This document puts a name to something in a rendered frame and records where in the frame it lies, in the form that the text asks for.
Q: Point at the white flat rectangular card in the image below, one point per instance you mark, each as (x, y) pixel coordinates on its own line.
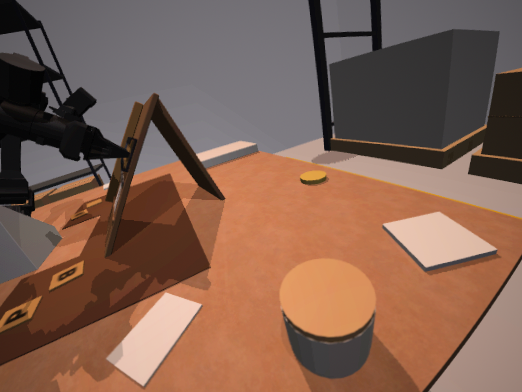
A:
(144, 349)

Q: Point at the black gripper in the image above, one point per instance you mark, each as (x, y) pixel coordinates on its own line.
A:
(72, 138)

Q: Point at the yellow flat round disc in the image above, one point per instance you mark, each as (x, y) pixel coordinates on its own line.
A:
(313, 177)

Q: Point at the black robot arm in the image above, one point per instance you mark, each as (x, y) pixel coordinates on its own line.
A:
(21, 98)

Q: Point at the dark grey cylindrical container with orange lid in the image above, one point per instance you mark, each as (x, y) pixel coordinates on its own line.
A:
(328, 307)

